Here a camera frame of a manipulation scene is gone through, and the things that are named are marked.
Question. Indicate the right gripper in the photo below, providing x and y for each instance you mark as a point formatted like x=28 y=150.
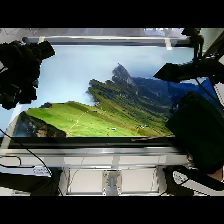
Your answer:
x=181 y=71

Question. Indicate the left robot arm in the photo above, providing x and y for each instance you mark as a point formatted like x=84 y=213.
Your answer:
x=23 y=185

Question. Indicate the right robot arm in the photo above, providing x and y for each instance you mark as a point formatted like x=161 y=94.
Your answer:
x=200 y=130

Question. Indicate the silver frame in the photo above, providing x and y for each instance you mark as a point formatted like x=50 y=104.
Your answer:
x=100 y=152

